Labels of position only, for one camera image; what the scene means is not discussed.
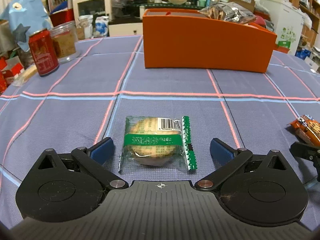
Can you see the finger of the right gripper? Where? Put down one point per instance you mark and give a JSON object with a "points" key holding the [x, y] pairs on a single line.
{"points": [[307, 152]]}

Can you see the brown chocolate cookie packet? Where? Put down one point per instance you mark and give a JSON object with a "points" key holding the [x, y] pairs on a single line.
{"points": [[307, 129]]}

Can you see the green cookie packet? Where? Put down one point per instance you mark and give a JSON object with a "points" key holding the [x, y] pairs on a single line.
{"points": [[157, 142]]}

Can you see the blue shark plush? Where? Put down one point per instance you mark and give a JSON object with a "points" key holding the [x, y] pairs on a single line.
{"points": [[26, 17]]}

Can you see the silver foil snack bag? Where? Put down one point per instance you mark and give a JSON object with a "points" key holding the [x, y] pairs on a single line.
{"points": [[228, 12]]}

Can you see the white tv cabinet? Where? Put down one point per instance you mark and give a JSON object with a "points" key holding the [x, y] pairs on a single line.
{"points": [[126, 29]]}

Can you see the wooden bookshelf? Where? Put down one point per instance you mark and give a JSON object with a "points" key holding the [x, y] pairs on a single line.
{"points": [[306, 2]]}

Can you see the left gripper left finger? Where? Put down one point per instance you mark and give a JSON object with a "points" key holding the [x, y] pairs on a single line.
{"points": [[93, 158]]}

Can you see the white chest freezer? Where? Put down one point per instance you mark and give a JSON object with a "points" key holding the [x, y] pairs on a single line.
{"points": [[287, 21]]}

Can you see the brown cardboard box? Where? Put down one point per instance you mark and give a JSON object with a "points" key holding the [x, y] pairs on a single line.
{"points": [[248, 4]]}

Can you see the clear plastic jar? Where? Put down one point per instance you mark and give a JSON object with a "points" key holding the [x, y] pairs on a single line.
{"points": [[65, 39]]}

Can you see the blue plaid tablecloth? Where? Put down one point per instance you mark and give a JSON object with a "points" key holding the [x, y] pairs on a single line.
{"points": [[90, 97]]}

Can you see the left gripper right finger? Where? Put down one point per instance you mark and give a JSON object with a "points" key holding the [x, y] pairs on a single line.
{"points": [[230, 159]]}

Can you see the orange cardboard box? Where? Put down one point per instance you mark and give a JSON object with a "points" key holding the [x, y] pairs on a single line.
{"points": [[183, 38]]}

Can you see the white microwave cabinet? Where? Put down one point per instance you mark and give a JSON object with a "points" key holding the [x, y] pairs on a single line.
{"points": [[92, 7]]}

